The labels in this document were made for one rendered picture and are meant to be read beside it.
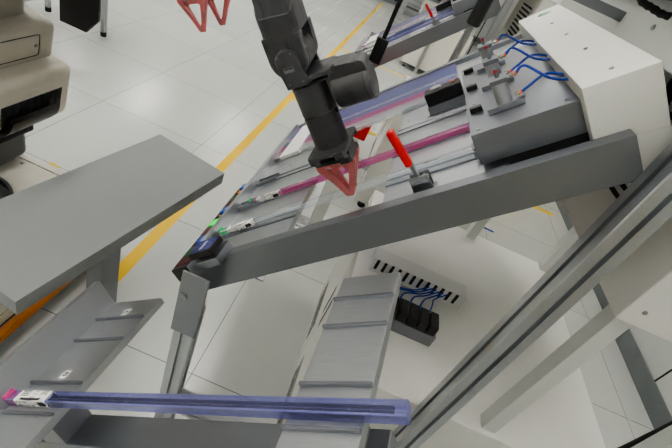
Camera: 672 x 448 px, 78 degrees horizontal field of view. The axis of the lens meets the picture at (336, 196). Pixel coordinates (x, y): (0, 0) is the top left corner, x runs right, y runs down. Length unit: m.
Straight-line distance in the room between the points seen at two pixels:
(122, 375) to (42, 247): 0.62
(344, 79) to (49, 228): 0.70
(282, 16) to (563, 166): 0.41
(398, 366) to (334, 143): 0.52
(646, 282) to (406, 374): 0.48
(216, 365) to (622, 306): 1.20
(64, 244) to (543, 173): 0.89
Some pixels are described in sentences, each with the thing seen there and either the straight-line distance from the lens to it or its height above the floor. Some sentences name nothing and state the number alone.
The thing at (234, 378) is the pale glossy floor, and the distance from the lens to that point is 1.54.
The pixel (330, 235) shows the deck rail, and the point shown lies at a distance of 0.65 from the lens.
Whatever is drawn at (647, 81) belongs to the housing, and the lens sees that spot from 0.60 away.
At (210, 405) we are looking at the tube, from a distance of 0.43.
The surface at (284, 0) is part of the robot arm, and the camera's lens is 0.59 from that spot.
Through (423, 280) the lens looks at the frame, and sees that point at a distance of 1.10.
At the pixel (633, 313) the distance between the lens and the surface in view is 0.76.
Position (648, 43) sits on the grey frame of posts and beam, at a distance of 0.71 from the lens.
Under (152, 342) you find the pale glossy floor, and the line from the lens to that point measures 1.57.
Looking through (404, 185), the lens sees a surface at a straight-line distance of 0.67.
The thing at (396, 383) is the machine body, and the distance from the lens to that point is 0.93.
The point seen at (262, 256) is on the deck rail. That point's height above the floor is 0.82.
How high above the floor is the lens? 1.33
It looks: 34 degrees down
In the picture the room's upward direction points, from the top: 25 degrees clockwise
